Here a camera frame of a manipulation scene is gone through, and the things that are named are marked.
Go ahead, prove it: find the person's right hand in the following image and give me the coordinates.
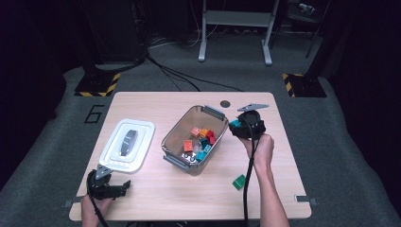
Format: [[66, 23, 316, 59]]
[[240, 133, 275, 170]]

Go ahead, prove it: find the left hand-held gripper black cable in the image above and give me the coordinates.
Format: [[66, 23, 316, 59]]
[[86, 171, 109, 227]]

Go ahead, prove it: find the small grey device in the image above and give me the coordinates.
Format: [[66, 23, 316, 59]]
[[298, 2, 317, 16]]

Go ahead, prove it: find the right hand-held gripper black cable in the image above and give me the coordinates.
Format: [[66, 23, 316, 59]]
[[243, 115, 261, 227]]

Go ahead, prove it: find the person's left hand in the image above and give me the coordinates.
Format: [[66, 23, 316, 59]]
[[79, 195, 113, 227]]

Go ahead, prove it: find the hand-held gripper black cable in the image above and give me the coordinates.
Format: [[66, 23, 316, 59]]
[[86, 171, 109, 227], [243, 115, 261, 227]]

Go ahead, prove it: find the black yellow striped base plate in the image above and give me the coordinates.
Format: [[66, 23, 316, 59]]
[[74, 72, 122, 97], [282, 73, 328, 98]]

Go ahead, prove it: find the grey metal table bracket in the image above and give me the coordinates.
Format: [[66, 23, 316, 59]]
[[294, 194, 318, 207], [63, 197, 84, 209]]

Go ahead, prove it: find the white metal desk frame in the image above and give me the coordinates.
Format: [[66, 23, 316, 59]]
[[198, 0, 281, 66]]

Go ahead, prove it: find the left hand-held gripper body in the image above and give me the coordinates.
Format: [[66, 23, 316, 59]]
[[86, 164, 113, 201]]

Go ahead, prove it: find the dark cabinet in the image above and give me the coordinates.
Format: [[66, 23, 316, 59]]
[[78, 0, 147, 64]]

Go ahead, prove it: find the green building block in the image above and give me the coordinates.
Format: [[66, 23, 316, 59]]
[[232, 174, 247, 191]]

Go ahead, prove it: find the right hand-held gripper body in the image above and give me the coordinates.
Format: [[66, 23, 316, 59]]
[[236, 102, 270, 140]]

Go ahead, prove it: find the transparent brown storage box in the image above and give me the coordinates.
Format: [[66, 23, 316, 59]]
[[160, 104, 230, 177]]

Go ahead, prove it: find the white lid with grey handle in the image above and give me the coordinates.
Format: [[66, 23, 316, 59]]
[[98, 118, 156, 174]]

